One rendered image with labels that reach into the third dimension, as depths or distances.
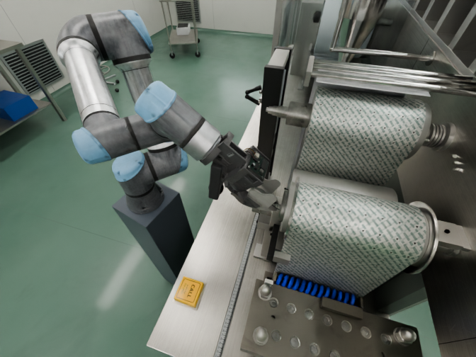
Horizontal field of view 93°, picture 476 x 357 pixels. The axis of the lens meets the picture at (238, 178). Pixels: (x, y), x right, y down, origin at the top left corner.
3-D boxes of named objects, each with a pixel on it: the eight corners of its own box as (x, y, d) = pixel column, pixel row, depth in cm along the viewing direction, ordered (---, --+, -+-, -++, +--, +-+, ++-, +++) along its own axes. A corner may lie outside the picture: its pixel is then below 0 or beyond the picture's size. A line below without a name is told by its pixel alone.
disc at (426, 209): (387, 225, 57) (422, 186, 46) (389, 226, 57) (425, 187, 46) (398, 284, 47) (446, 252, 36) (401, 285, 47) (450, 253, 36)
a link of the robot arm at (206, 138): (176, 154, 45) (193, 131, 50) (195, 168, 46) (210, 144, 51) (195, 135, 39) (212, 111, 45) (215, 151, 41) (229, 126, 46)
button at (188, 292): (184, 278, 74) (183, 275, 73) (204, 284, 73) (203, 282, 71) (174, 300, 70) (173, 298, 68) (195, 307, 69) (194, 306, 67)
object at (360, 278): (275, 269, 64) (285, 239, 51) (362, 295, 60) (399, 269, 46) (274, 270, 64) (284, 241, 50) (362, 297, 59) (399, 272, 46)
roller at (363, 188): (288, 186, 73) (295, 159, 64) (372, 205, 68) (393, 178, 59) (282, 217, 65) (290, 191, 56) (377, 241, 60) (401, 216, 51)
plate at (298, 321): (255, 285, 66) (256, 278, 62) (404, 331, 59) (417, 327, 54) (239, 350, 56) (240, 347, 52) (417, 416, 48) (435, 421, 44)
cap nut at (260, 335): (254, 324, 55) (256, 321, 51) (269, 329, 54) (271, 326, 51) (251, 342, 52) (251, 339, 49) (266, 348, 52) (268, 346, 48)
